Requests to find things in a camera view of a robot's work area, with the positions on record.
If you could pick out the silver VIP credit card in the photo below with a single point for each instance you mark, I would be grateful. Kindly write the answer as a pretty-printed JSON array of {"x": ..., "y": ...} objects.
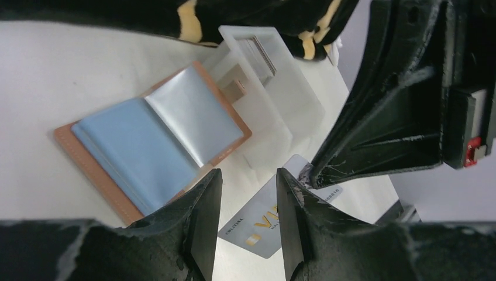
[{"x": 256, "y": 227}]

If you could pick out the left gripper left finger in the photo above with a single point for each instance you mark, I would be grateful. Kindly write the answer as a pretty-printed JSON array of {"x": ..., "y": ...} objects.
[{"x": 176, "y": 242}]

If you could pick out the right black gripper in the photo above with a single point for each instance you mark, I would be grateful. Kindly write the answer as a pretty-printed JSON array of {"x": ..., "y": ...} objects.
[{"x": 392, "y": 121}]

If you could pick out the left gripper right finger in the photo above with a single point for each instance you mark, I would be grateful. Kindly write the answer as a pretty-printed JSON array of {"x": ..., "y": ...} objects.
[{"x": 320, "y": 242}]

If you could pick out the white plastic card tray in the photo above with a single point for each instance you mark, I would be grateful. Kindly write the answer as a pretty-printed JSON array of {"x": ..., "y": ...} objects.
[{"x": 282, "y": 115}]

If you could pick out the tan leather card holder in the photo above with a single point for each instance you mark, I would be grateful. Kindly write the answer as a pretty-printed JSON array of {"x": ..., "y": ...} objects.
[{"x": 145, "y": 152}]

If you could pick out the black floral plush blanket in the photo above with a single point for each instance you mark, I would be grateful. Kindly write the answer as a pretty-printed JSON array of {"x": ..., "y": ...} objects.
[{"x": 308, "y": 28}]

